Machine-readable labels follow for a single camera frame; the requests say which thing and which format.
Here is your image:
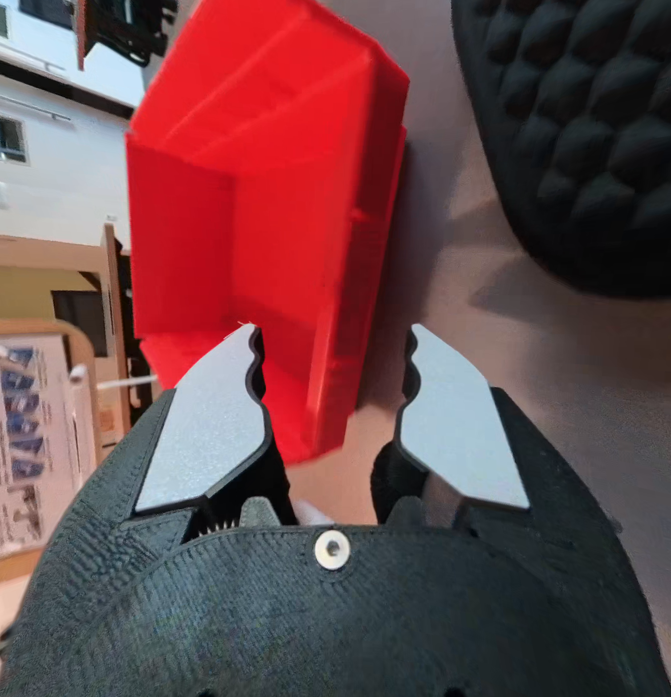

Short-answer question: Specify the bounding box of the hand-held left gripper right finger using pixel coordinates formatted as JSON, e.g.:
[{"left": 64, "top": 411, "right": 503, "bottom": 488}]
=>
[{"left": 394, "top": 324, "right": 531, "bottom": 511}]

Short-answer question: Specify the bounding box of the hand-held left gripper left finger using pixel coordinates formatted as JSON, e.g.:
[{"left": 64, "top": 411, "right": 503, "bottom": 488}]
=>
[{"left": 134, "top": 325, "right": 273, "bottom": 515}]

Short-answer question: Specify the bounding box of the instruction sheet on stand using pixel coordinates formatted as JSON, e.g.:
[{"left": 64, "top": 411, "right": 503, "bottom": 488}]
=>
[{"left": 0, "top": 318, "right": 106, "bottom": 588}]

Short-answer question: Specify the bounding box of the black wrist rest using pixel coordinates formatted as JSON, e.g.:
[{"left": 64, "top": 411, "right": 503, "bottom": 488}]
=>
[{"left": 451, "top": 0, "right": 671, "bottom": 299}]

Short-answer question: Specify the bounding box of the red plastic bin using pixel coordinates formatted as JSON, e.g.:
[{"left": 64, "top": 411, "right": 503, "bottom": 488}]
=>
[{"left": 125, "top": 0, "right": 411, "bottom": 465}]

